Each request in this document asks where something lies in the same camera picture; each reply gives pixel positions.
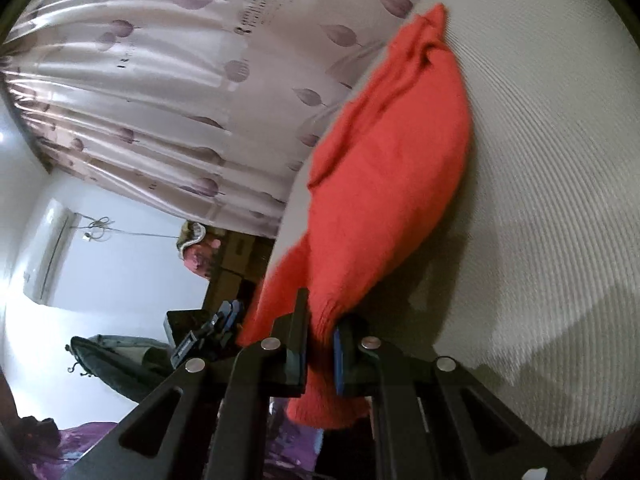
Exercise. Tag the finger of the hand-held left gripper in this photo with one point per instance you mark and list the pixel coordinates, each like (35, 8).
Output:
(236, 314)
(223, 314)

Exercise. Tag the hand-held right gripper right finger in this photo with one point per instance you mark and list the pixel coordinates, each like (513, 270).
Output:
(340, 360)

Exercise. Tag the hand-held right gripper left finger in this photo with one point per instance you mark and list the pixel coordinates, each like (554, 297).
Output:
(295, 360)

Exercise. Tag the red knit sweater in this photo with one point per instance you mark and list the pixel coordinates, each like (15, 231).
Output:
(390, 160)

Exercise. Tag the wooden cabinet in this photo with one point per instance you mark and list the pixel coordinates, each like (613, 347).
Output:
(235, 260)

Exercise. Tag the colourful patterned bag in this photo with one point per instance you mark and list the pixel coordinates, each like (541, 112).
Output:
(197, 260)

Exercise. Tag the dark hanging jacket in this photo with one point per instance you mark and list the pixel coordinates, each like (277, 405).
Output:
(115, 365)

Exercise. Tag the person's purple garment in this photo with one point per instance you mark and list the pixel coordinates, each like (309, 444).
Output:
(85, 435)

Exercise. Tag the beige leaf-print curtain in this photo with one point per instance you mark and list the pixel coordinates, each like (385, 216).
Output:
(150, 85)

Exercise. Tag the white wall air conditioner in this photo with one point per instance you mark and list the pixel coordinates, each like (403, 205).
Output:
(50, 255)

